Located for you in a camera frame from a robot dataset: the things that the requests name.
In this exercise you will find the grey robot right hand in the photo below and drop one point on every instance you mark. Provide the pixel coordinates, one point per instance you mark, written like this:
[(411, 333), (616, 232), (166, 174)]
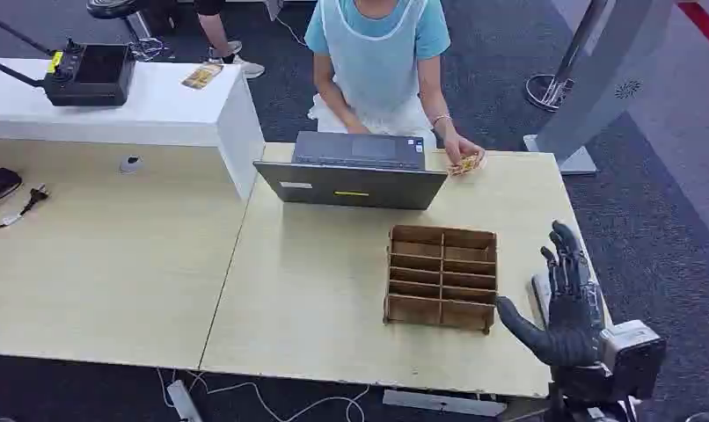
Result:
[(573, 326)]

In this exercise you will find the person's right hand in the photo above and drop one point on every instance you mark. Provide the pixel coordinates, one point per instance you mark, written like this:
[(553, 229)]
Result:
[(357, 128)]

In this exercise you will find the person's left hand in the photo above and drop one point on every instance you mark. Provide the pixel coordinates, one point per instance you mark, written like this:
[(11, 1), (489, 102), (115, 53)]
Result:
[(459, 145)]

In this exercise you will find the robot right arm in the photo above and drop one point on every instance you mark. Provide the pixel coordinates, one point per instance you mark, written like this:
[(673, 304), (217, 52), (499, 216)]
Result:
[(582, 387)]

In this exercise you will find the pale grey flat device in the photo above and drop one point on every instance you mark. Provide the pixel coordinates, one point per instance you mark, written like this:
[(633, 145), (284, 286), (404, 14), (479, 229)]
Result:
[(541, 291)]

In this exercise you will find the dark grey laptop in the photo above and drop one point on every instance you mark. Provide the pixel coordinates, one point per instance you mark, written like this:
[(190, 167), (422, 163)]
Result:
[(354, 186)]

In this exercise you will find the seated person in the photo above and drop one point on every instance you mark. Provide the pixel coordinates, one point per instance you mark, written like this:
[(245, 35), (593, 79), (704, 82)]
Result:
[(378, 64)]

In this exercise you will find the wooden card box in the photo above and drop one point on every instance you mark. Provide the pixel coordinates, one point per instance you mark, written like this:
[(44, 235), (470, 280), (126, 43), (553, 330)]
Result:
[(442, 279)]

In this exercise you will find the grey metal bar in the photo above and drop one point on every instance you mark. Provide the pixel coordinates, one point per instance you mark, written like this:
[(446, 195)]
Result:
[(442, 403)]

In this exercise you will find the grey stand pillar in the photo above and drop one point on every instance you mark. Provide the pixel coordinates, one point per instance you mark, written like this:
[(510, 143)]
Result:
[(605, 76)]

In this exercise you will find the yellow printed card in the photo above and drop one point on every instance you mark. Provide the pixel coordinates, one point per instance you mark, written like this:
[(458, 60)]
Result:
[(203, 76)]

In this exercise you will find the standing person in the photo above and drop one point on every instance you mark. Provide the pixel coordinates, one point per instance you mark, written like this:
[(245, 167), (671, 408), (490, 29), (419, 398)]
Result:
[(217, 29)]

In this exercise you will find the white counter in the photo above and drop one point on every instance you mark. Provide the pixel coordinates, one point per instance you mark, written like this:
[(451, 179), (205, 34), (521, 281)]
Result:
[(156, 110)]

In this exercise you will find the grey desk grommet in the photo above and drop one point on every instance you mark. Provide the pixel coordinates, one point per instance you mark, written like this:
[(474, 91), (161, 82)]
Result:
[(131, 164)]

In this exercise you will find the black box device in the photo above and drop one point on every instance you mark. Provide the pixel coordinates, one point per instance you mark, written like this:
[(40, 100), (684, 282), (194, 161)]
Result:
[(92, 78)]

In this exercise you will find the black stool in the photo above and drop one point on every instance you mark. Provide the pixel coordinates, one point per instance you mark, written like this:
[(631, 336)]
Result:
[(112, 8)]

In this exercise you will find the red floor tape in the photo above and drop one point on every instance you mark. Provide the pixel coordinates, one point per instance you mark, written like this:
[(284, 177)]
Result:
[(707, 26)]

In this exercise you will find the white power strip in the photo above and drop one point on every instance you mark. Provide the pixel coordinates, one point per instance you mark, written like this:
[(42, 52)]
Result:
[(182, 402)]

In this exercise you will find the black rod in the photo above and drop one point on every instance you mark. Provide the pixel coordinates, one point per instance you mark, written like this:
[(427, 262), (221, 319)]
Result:
[(10, 70), (16, 35)]

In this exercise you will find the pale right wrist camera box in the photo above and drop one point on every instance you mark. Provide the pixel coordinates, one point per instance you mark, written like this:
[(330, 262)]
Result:
[(634, 355)]

